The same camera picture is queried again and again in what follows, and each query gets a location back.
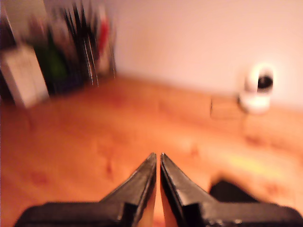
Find metal wire utensil caddy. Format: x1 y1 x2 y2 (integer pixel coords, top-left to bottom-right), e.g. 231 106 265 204
81 35 117 87

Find white carton box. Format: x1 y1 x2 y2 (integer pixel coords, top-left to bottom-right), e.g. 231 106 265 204
0 45 50 107

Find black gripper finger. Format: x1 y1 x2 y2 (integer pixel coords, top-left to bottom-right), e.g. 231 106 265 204
100 152 157 227
160 152 219 227

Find black shorts with white stripes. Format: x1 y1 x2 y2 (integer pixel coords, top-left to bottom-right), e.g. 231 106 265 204
209 180 260 204

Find dark green bottle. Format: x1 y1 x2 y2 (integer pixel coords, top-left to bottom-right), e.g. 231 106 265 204
44 27 68 82

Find white dome security camera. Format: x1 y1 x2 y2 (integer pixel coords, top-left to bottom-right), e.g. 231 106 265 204
239 63 276 114

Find red paper packet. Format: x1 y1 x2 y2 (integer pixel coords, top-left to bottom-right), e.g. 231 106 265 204
97 17 111 57

